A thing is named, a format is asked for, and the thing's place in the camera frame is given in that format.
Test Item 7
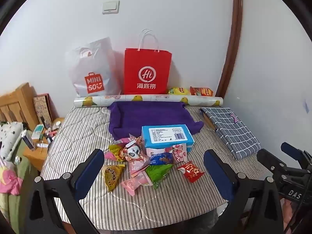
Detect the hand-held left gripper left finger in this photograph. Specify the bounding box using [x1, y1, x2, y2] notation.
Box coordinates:
[24, 149, 105, 234]

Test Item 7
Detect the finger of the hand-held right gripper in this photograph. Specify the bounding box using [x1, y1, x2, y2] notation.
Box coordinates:
[281, 142, 312, 168]
[257, 149, 303, 181]

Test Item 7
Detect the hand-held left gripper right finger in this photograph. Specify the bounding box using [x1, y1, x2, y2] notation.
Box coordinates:
[203, 149, 284, 234]

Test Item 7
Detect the yellow triangular snack packet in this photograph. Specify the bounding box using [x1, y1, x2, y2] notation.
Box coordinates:
[102, 164, 126, 192]

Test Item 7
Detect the red snack packet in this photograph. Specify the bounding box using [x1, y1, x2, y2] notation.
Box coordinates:
[177, 161, 205, 183]

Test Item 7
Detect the yellow pink snack packet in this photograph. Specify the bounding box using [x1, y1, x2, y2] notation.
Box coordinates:
[104, 144, 127, 162]

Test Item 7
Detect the strawberry print snack packet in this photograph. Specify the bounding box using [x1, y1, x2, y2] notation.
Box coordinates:
[166, 143, 188, 164]

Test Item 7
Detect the small pale pink snack packet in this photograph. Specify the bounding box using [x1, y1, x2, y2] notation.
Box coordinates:
[121, 175, 149, 196]

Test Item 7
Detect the panda print snack packet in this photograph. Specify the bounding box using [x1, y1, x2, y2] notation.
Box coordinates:
[123, 136, 151, 178]

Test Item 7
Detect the blue cookie packet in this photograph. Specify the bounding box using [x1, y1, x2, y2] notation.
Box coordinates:
[149, 152, 174, 166]

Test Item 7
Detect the green snack packet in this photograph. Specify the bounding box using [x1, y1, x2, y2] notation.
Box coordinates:
[145, 163, 174, 189]

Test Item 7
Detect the purple towel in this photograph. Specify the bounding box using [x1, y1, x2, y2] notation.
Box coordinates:
[108, 102, 205, 142]

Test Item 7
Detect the grey checked folded cloth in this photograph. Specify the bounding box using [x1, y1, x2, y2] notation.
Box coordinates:
[199, 107, 262, 161]

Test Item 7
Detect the wooden nightstand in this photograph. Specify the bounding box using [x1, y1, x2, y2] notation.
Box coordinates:
[23, 117, 65, 172]

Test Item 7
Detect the light blue box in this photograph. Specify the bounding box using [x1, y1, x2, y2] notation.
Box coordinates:
[141, 124, 195, 156]

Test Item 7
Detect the dark blue slim box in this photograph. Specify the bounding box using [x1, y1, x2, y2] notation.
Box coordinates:
[21, 130, 36, 152]

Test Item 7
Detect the pink cloth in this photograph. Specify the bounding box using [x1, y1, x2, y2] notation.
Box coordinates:
[0, 168, 23, 195]

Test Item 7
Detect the orange chips bag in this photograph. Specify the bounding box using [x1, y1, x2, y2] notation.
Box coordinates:
[190, 86, 214, 97]

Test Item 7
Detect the green blanket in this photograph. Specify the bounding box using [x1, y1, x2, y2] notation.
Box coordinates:
[0, 129, 41, 234]

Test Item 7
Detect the white spotted pillow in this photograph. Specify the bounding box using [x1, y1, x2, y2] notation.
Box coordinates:
[0, 121, 23, 161]

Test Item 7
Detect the yellow chips bag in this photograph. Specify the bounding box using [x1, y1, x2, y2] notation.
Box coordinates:
[168, 87, 192, 95]

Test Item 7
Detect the fruit print paper roll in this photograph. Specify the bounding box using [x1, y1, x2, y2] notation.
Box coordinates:
[74, 95, 223, 108]

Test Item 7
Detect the wooden headboard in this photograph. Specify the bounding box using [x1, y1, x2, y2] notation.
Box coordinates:
[0, 82, 39, 131]

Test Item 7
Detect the white plastic shopping bag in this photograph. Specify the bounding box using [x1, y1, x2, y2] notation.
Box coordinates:
[66, 37, 122, 97]

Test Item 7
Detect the red paper bag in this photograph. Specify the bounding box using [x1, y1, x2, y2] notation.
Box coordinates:
[123, 29, 172, 95]

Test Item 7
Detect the brown wooden door frame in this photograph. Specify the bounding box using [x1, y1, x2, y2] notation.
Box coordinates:
[216, 0, 244, 98]

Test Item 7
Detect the white light switch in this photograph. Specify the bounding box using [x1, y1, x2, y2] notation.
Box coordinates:
[102, 0, 120, 14]

